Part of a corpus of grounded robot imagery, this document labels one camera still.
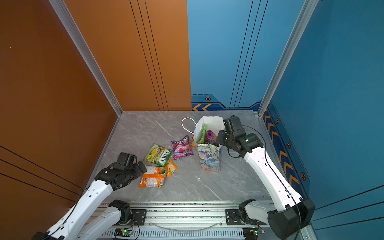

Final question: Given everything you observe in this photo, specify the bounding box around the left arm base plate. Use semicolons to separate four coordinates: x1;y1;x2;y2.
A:
118;209;147;226

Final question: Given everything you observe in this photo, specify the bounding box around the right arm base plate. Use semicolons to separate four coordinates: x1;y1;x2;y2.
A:
225;209;267;226

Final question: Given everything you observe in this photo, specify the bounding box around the left green circuit board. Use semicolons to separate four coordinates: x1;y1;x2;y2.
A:
114;228;134;239

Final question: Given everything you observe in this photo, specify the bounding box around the green Lays chips bag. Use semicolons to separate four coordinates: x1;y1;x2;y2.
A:
198;124;207;145

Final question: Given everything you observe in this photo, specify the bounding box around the purple small snack bag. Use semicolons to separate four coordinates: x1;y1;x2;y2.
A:
172;135;193;160

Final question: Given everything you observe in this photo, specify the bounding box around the green circuit board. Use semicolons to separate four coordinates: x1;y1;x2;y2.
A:
114;228;134;239
242;228;265;240

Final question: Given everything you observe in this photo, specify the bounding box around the aluminium corner post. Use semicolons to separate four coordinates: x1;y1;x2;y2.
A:
258;0;319;118
49;0;123;117

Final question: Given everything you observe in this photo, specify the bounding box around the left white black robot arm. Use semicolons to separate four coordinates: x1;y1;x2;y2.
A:
32;153;147;240

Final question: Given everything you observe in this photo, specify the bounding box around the small orange yellow snack pack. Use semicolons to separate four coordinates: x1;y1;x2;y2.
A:
166;158;178;178

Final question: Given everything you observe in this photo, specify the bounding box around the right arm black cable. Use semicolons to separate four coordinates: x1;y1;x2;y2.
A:
226;124;302;240

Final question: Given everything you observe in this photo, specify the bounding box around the green yellow Fox's candy bag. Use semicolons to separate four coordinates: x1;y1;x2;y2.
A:
144;144;173;167

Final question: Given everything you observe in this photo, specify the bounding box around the colourful white paper bag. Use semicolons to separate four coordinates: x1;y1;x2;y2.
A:
181;116;224;172

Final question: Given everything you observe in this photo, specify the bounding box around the orange snack bag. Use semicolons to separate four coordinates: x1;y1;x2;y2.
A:
139;166;167;188

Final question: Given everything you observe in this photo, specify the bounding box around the right green circuit board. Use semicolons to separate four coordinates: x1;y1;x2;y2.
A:
242;228;265;240

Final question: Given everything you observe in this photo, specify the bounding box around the right aluminium corner post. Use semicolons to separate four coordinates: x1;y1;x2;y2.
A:
258;0;319;118

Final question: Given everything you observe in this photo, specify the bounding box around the purple grape candy bag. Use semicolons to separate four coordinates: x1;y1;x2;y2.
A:
204;130;217;146

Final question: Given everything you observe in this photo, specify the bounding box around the left aluminium corner post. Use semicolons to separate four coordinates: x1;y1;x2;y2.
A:
49;0;123;117

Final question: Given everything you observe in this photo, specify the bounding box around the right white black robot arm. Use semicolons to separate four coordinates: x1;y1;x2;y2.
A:
217;129;315;240

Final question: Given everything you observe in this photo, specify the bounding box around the aluminium rail frame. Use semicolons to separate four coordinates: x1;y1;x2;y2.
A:
53;200;318;240

